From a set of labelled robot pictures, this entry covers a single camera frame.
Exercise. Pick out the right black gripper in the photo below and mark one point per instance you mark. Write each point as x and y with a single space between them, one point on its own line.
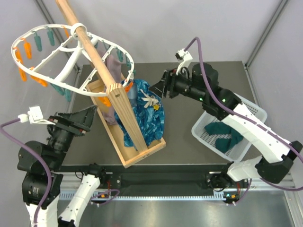
167 83

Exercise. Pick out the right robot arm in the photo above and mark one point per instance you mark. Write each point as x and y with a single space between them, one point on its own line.
201 84

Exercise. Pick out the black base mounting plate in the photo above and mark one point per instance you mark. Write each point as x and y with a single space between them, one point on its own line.
160 180

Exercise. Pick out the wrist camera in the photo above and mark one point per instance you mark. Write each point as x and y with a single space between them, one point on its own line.
184 58
34 116

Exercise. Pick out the blue patterned cloth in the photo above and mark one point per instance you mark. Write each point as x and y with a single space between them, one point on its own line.
148 110

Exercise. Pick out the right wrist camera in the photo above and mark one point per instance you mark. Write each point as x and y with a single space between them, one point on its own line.
184 58

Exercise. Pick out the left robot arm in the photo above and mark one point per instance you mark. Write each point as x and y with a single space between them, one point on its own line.
41 187

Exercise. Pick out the wooden rod stand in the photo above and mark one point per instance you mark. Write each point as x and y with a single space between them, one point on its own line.
118 98

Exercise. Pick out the lilac cloth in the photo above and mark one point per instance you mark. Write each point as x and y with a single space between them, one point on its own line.
114 67

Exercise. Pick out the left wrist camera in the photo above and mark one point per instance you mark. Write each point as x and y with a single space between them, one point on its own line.
34 116

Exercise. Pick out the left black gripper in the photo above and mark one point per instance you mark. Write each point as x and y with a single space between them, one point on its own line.
78 122

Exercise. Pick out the dark teal sock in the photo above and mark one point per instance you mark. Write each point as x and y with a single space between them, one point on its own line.
223 145
219 128

